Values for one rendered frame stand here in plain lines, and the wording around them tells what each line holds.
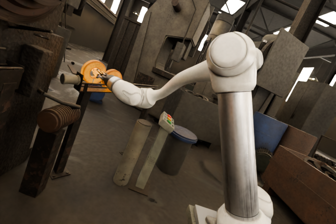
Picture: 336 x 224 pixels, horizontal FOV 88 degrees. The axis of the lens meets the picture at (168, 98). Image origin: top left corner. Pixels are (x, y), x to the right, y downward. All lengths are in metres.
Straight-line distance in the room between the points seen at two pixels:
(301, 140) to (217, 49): 3.44
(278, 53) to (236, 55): 3.43
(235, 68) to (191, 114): 2.24
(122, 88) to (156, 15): 2.69
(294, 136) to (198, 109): 1.86
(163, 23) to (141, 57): 0.72
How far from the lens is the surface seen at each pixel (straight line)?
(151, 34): 3.41
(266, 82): 3.84
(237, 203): 0.63
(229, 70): 0.49
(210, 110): 2.81
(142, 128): 1.27
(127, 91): 0.89
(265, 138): 3.57
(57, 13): 1.27
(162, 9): 3.50
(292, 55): 4.18
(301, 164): 2.51
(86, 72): 1.17
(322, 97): 5.06
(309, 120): 5.00
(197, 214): 1.01
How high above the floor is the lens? 0.95
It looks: 9 degrees down
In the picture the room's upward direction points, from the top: 23 degrees clockwise
